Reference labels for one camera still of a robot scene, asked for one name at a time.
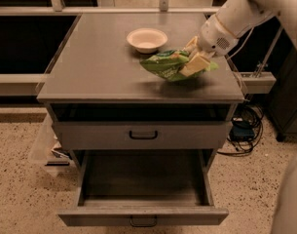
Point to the open grey lower drawer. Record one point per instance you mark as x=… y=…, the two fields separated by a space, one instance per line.
x=143 y=188

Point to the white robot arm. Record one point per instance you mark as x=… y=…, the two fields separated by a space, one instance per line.
x=238 y=16

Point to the metal railing beam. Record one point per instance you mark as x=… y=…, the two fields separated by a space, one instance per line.
x=74 y=11

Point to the green rice chip bag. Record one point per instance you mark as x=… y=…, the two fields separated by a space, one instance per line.
x=167 y=65

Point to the blue box with cables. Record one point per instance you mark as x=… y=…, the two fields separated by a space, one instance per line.
x=246 y=131

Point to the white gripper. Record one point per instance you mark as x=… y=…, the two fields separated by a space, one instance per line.
x=214 y=38

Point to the slanted metal rod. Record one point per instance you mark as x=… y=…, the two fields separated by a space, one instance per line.
x=261 y=65

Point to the grey drawer cabinet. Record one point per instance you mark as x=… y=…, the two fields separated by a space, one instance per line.
x=98 y=77

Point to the dark cabinet at right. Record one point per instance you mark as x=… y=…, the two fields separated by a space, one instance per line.
x=281 y=102

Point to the clear plastic storage bin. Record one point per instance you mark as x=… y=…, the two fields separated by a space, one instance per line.
x=44 y=154

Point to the closed grey upper drawer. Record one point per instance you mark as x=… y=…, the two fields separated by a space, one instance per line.
x=136 y=136

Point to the white paper bowl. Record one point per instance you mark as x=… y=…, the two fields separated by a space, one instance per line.
x=147 y=40

